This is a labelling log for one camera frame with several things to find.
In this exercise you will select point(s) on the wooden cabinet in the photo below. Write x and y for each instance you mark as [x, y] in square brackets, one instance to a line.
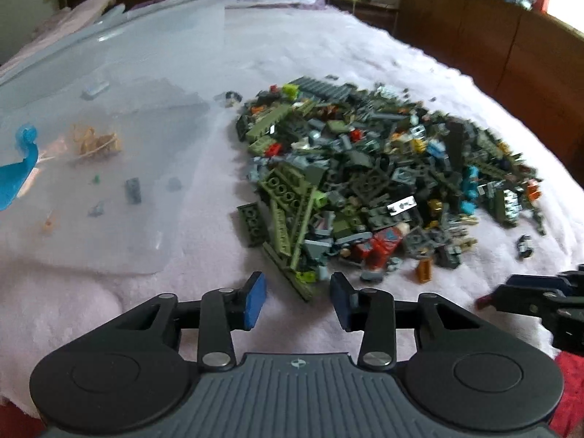
[492, 36]

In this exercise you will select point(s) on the clear plastic bag with bricks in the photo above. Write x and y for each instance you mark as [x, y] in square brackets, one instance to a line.
[150, 155]

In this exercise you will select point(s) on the black and white toy piece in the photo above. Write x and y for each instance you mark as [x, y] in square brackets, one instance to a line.
[524, 246]

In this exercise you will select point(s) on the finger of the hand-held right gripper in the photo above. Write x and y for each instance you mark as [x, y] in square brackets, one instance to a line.
[538, 282]
[520, 299]

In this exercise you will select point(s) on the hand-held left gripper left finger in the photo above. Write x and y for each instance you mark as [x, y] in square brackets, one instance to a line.
[256, 301]

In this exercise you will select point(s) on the pile of toy building bricks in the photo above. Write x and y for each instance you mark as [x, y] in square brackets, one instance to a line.
[365, 178]

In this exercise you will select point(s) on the small grey toy brick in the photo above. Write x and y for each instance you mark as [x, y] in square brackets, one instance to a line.
[133, 190]

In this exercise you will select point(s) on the fluffy pale pink blanket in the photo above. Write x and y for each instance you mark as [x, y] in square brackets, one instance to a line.
[191, 260]

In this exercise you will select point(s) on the dark round toy piece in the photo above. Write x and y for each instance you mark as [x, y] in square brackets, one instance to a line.
[230, 97]

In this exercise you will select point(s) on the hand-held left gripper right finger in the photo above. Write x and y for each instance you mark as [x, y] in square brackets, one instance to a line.
[340, 297]

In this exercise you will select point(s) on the blue plastic toy piece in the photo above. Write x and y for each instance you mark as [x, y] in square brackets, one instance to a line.
[18, 173]

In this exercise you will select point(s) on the pale clear toy brick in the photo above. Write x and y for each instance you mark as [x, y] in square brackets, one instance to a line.
[95, 90]

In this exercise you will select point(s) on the large clear plastic bag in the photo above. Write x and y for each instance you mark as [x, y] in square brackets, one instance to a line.
[114, 45]

